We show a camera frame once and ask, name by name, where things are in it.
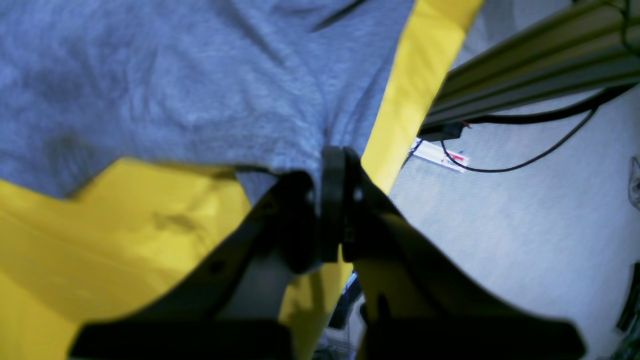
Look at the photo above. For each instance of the aluminium frame rail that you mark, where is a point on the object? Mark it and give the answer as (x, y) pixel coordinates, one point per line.
(590, 46)

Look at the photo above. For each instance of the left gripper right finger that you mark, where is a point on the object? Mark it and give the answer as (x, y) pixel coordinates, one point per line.
(418, 303)

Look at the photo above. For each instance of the grey t-shirt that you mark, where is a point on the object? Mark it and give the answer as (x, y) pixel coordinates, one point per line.
(261, 86)

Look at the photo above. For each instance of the yellow table cloth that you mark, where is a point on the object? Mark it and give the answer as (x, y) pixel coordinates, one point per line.
(139, 228)

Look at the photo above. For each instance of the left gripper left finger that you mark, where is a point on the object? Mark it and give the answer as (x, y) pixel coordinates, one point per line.
(228, 307)

